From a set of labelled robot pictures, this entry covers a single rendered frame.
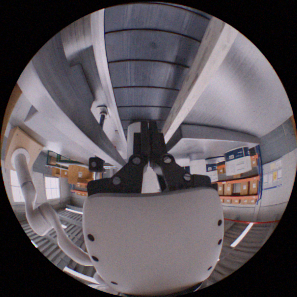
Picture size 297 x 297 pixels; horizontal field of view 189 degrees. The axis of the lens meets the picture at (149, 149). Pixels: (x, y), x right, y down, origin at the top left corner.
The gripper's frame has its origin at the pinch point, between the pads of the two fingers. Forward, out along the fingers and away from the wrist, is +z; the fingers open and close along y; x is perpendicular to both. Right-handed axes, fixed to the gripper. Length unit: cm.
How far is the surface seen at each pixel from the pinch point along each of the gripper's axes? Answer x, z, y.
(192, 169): -32.1, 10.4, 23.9
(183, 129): -10.8, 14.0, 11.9
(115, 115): -2.1, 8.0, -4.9
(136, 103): 0.8, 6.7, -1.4
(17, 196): -175, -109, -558
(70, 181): -158, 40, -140
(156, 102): 1.1, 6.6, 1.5
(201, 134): -11.2, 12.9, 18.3
